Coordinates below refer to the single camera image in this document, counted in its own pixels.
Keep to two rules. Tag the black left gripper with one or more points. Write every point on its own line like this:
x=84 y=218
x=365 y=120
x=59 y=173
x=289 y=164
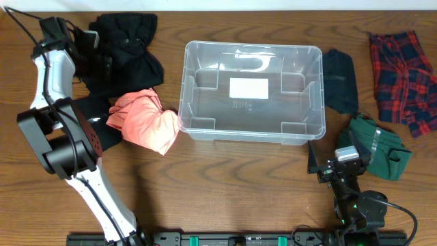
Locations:
x=90 y=63

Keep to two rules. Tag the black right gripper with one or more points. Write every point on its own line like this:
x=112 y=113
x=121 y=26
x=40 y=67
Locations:
x=326 y=173

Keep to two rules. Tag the large black garment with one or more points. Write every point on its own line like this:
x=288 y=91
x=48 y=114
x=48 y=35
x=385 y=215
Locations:
x=125 y=37

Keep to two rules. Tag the black banded cloth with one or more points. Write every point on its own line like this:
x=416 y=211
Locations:
x=96 y=111

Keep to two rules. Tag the salmon pink garment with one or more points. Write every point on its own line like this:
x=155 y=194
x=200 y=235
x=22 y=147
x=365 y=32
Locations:
x=141 y=119

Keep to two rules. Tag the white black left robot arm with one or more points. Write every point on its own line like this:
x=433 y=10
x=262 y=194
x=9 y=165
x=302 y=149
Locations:
x=65 y=142

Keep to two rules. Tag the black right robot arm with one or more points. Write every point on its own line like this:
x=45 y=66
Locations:
x=361 y=212

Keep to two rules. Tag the green banded folded cloth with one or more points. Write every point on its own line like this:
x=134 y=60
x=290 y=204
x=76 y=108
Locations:
x=389 y=157

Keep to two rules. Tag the small black folded cloth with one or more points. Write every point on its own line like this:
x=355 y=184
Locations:
x=340 y=90

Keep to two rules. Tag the red plaid cloth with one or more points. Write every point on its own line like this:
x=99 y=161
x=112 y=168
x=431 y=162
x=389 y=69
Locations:
x=405 y=83

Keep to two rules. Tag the white label in bin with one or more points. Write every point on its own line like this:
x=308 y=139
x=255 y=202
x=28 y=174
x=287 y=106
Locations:
x=247 y=88

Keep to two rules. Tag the clear plastic storage bin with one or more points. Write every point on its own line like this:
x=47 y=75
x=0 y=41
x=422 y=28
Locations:
x=294 y=113

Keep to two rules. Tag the black mounting rail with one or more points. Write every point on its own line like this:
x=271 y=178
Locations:
x=296 y=238

